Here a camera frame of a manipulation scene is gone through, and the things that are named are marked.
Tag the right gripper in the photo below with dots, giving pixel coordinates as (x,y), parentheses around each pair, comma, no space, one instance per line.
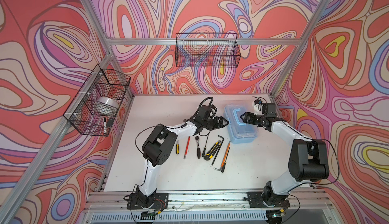
(246,114)

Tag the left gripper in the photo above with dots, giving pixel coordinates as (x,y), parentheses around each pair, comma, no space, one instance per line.
(220,122)

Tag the blue plastic tool box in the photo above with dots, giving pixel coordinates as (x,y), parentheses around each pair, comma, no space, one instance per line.
(239,132)

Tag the small black screwdriver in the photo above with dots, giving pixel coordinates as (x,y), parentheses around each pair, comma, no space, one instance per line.
(205,147)

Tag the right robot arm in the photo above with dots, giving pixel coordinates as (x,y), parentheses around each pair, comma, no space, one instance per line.
(308,160)

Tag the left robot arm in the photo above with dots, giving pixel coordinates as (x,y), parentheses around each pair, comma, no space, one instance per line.
(159,145)

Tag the black hex key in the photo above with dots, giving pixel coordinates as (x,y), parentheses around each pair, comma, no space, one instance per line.
(218,149)

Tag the yellow black utility knife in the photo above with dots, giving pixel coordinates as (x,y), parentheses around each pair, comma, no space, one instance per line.
(211,153)

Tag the orange black screwdriver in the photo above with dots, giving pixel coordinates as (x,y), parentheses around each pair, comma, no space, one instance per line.
(225,157)

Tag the red hex key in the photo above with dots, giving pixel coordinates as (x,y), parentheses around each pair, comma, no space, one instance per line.
(187,147)

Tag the silver tape roll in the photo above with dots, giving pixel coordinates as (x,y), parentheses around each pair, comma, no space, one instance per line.
(108,101)

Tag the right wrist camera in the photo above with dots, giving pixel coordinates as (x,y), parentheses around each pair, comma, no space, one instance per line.
(257,104)

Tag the back wire basket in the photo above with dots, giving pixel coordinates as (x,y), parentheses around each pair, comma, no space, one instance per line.
(207,50)

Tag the wire basket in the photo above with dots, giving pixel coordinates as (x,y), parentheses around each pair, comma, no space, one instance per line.
(87,116)
(207,50)

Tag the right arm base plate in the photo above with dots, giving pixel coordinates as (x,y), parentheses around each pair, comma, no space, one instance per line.
(258,199)

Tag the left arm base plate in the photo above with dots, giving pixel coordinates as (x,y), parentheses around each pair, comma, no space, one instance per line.
(156,201)

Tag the aluminium front rail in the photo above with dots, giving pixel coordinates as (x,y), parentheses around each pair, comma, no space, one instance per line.
(304,206)

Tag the left wire basket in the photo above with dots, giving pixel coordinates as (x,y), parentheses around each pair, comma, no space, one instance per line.
(87,116)

